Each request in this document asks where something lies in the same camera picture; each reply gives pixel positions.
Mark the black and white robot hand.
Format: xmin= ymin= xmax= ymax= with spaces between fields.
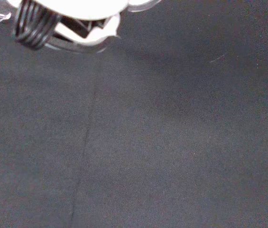
xmin=5 ymin=0 xmax=130 ymax=51

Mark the black bench cloth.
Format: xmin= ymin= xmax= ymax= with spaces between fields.
xmin=0 ymin=0 xmax=268 ymax=228

